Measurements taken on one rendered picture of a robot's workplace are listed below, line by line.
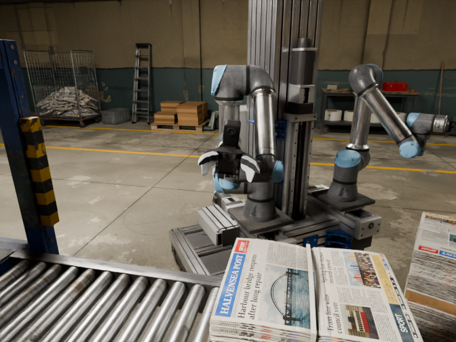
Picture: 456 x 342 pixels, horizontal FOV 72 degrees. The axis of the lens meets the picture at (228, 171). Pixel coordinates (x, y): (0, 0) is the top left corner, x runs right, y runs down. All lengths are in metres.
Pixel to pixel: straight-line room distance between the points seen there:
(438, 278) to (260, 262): 0.81
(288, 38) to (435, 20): 6.73
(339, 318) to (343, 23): 7.30
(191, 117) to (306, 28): 5.63
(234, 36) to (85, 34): 3.78
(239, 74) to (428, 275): 1.02
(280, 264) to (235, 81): 0.73
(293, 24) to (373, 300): 1.16
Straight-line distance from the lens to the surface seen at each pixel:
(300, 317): 0.66
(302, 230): 1.55
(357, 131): 1.74
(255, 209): 1.39
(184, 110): 7.07
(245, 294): 0.69
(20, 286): 1.28
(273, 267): 0.76
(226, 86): 1.24
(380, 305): 0.73
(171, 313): 1.02
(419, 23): 8.03
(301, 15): 1.56
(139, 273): 1.16
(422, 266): 1.40
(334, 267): 0.80
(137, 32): 8.59
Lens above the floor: 1.48
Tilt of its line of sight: 19 degrees down
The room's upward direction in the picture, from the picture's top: straight up
